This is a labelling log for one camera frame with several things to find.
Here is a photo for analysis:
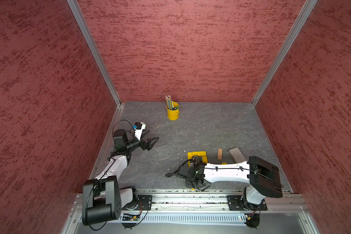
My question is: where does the natural wooden block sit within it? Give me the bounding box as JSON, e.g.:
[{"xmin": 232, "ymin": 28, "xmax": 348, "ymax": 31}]
[{"xmin": 217, "ymin": 149, "xmax": 223, "ymax": 160}]

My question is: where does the white slotted cable duct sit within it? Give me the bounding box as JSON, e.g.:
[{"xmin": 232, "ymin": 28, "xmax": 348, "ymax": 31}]
[{"xmin": 115, "ymin": 213, "xmax": 248, "ymax": 226}]

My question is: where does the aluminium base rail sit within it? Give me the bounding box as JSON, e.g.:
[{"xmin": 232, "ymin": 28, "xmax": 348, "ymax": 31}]
[{"xmin": 71, "ymin": 190, "xmax": 309, "ymax": 214}]

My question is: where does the right aluminium corner post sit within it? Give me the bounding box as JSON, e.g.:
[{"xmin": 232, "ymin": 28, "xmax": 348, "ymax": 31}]
[{"xmin": 251, "ymin": 0, "xmax": 318, "ymax": 107}]

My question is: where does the aluminium corner post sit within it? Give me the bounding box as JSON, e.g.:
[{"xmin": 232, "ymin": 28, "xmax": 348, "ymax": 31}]
[
  {"xmin": 67, "ymin": 0, "xmax": 122, "ymax": 108},
  {"xmin": 251, "ymin": 0, "xmax": 318, "ymax": 107}
]

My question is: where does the left aluminium corner post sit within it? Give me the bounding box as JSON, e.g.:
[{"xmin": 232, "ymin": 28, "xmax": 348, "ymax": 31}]
[{"xmin": 67, "ymin": 0, "xmax": 122, "ymax": 108}]

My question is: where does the bundle of coloured pencils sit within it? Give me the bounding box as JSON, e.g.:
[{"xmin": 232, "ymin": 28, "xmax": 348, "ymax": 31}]
[{"xmin": 165, "ymin": 95, "xmax": 174, "ymax": 110}]

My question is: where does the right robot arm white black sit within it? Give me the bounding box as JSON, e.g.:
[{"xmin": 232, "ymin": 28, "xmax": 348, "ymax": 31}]
[{"xmin": 178, "ymin": 156, "xmax": 283, "ymax": 210}]

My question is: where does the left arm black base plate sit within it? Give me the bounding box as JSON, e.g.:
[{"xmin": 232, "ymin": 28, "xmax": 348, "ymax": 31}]
[{"xmin": 135, "ymin": 195, "xmax": 153, "ymax": 211}]

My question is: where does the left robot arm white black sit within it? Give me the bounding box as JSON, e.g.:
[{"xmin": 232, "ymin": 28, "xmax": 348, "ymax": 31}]
[{"xmin": 82, "ymin": 128, "xmax": 159, "ymax": 231}]

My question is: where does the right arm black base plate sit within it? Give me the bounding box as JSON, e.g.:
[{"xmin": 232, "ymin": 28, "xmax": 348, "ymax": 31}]
[{"xmin": 227, "ymin": 196, "xmax": 268, "ymax": 212}]

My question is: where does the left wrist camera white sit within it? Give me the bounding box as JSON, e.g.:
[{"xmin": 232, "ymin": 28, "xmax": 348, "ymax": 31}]
[{"xmin": 133, "ymin": 122, "xmax": 146, "ymax": 140}]

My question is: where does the yellow metal pencil bucket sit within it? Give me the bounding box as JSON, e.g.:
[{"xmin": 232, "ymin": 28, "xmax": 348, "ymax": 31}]
[{"xmin": 167, "ymin": 101, "xmax": 179, "ymax": 121}]

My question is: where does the grey wooden plank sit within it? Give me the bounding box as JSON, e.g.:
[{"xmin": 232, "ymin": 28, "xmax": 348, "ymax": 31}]
[{"xmin": 229, "ymin": 147, "xmax": 247, "ymax": 164}]

